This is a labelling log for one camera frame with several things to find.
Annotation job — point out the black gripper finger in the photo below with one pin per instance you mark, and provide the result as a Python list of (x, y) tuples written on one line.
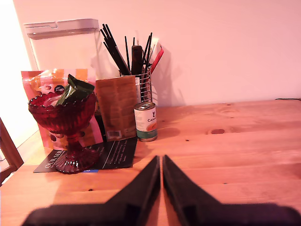
[(185, 193), (141, 193)]

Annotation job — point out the black printed leaflet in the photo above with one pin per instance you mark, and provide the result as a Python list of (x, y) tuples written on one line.
[(117, 153)]

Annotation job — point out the small printed tin can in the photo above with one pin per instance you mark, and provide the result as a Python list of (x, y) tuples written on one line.
[(144, 122)]

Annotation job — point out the brown cardboard box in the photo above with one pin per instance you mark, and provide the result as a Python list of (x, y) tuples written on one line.
[(115, 106)]

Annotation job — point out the red glass footed bowl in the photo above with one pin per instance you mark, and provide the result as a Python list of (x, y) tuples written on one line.
[(63, 117)]

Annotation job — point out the dark green foil packet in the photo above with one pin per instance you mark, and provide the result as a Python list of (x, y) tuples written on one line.
[(77, 90)]

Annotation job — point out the red utensil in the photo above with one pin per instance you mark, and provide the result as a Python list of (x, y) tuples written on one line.
[(158, 57)]

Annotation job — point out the thin black stick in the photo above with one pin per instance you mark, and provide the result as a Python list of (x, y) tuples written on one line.
[(117, 44), (113, 56), (127, 54), (147, 50), (113, 50)]

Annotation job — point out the striped orange pink snack bag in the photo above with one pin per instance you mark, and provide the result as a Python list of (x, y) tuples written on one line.
[(33, 80)]

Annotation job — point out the clear plastic container white lid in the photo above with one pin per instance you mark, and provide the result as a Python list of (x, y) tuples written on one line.
[(63, 47)]

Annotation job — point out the wooden chair frame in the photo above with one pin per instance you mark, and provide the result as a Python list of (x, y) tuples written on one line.
[(9, 150)]

